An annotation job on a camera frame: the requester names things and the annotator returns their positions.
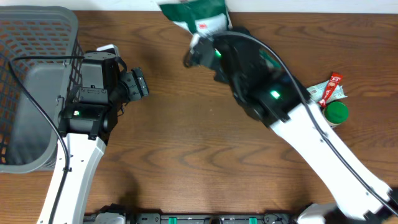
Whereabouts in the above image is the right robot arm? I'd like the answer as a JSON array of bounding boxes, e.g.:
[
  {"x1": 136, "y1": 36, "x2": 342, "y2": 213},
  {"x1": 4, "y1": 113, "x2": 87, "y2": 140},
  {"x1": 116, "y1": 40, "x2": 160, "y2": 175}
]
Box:
[{"x1": 183, "y1": 32, "x2": 397, "y2": 223}]

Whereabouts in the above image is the red Nescafe stick sachet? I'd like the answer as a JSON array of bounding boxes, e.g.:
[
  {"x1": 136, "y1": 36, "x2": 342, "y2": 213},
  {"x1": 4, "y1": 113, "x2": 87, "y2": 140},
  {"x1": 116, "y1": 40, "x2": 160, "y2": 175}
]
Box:
[{"x1": 318, "y1": 72, "x2": 343, "y2": 108}]

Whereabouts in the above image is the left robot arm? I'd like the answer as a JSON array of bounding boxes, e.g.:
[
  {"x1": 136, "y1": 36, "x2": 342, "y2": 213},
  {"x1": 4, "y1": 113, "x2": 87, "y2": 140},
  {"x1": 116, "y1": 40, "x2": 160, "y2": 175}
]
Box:
[{"x1": 38, "y1": 68, "x2": 149, "y2": 223}]

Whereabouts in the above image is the green 3M package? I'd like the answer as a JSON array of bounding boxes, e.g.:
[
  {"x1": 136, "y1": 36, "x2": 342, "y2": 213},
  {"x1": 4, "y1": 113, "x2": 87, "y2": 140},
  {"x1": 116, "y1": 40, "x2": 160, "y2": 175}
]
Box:
[{"x1": 159, "y1": 0, "x2": 233, "y2": 35}]

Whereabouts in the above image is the grey plastic shopping basket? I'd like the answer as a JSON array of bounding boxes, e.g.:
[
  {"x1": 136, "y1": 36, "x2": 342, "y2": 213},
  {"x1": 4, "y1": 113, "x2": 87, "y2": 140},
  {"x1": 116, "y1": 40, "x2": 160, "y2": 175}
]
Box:
[{"x1": 1, "y1": 6, "x2": 83, "y2": 174}]

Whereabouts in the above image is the green lid white jar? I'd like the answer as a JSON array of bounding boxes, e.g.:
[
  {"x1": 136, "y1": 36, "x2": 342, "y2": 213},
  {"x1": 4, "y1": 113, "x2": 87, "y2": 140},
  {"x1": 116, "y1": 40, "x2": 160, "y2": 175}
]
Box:
[{"x1": 322, "y1": 101, "x2": 349, "y2": 126}]

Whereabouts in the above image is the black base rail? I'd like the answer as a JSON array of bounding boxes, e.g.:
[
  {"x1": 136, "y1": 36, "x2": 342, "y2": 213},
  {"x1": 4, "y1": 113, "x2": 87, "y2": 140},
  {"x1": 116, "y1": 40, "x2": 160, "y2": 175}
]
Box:
[{"x1": 83, "y1": 212, "x2": 296, "y2": 224}]

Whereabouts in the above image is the light blue tissue pack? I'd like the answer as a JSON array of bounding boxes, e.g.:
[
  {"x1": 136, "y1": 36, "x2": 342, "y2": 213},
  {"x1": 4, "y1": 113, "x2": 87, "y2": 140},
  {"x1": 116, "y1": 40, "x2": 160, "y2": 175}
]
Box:
[{"x1": 307, "y1": 81, "x2": 347, "y2": 103}]

